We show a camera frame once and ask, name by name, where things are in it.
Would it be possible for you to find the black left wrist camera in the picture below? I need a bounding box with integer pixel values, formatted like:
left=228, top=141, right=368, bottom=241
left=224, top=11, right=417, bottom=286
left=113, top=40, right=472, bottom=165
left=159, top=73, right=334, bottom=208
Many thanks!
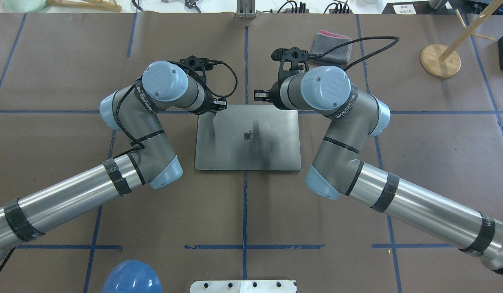
left=179, top=56, right=216, bottom=83

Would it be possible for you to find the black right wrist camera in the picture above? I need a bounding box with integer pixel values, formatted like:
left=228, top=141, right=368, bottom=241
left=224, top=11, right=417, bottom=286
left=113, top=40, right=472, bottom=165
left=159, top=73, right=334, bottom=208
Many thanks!
left=270, top=47, right=309, bottom=84

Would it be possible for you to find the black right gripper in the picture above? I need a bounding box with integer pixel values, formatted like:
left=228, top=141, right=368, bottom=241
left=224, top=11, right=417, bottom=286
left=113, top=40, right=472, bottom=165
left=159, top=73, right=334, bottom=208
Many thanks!
left=254, top=82, right=289, bottom=111

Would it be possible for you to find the grey folded cloth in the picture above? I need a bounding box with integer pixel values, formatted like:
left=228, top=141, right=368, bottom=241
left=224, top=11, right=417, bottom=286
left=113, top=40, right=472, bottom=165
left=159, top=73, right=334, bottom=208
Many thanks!
left=310, top=29, right=353, bottom=68

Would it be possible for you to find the wooden stand with round base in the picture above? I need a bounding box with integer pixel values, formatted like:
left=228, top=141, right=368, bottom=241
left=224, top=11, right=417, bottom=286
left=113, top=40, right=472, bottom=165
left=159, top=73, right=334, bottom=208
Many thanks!
left=420, top=0, right=503, bottom=79

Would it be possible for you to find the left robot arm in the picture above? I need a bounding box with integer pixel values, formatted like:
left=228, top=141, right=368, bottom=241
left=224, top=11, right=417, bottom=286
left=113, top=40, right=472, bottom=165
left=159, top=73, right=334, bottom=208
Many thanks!
left=0, top=56, right=228, bottom=261

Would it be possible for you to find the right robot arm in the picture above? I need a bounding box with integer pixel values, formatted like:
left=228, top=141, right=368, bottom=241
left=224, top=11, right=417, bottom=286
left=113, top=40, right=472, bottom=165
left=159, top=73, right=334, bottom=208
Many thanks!
left=254, top=66, right=503, bottom=275

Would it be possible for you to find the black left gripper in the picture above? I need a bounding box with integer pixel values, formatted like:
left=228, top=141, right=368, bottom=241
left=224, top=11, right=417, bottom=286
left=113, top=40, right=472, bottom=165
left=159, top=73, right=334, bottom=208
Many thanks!
left=190, top=92, right=227, bottom=115

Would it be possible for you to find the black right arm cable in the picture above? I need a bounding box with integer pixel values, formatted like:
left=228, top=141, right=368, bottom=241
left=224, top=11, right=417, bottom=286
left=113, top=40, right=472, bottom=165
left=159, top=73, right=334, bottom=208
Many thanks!
left=308, top=36, right=400, bottom=74

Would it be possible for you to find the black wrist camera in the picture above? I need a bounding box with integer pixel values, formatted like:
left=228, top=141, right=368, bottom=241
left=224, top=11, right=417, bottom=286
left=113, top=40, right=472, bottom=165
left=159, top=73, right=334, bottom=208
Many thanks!
left=270, top=47, right=309, bottom=84
left=179, top=56, right=216, bottom=83

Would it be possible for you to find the silver laptop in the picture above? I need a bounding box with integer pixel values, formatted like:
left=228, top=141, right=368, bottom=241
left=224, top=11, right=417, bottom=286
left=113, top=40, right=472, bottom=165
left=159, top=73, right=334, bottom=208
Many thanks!
left=194, top=105, right=301, bottom=171

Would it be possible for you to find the green glass bowl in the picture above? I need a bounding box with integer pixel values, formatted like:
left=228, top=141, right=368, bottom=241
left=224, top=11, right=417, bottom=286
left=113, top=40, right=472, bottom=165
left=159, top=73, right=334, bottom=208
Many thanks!
left=3, top=0, right=48, bottom=13

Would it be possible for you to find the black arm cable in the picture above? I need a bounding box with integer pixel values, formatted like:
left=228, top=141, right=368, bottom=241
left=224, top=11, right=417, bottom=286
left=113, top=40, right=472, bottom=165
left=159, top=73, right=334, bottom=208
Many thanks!
left=113, top=60, right=238, bottom=159
left=308, top=36, right=400, bottom=74

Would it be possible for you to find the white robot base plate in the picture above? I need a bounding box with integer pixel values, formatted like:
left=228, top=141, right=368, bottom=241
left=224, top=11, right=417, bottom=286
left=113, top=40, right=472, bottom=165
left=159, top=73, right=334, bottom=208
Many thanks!
left=190, top=280, right=298, bottom=293

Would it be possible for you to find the wooden rack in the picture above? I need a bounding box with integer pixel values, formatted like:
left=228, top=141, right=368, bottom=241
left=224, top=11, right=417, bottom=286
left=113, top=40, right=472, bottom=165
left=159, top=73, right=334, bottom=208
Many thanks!
left=46, top=0, right=122, bottom=13

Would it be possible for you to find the blue desk lamp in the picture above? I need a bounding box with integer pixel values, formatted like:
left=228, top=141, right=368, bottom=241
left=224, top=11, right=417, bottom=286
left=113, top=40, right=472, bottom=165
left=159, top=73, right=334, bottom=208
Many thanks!
left=101, top=260, right=163, bottom=293

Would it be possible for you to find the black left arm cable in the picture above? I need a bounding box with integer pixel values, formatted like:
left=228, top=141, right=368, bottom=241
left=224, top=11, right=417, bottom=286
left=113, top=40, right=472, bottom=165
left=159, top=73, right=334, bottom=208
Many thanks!
left=113, top=60, right=238, bottom=159

